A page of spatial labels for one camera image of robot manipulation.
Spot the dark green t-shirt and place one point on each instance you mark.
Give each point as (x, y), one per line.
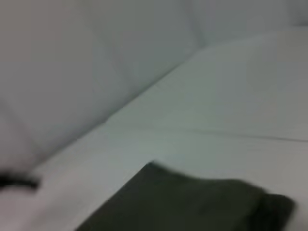
(192, 204)

